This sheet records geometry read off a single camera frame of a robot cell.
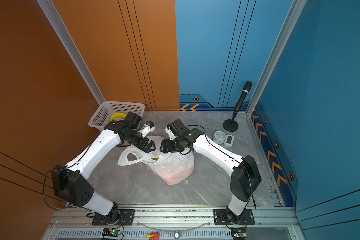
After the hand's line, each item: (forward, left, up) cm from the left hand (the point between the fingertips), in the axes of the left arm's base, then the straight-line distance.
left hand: (148, 143), depth 82 cm
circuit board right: (-39, -46, -18) cm, 63 cm away
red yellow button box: (-40, -6, -15) cm, 43 cm away
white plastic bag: (-11, -13, -8) cm, 19 cm away
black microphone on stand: (+26, -54, -14) cm, 62 cm away
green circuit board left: (-39, +13, -18) cm, 45 cm away
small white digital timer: (+11, -50, -13) cm, 53 cm away
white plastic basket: (+34, +42, -11) cm, 56 cm away
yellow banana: (+35, +33, -15) cm, 51 cm away
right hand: (-4, -9, +1) cm, 10 cm away
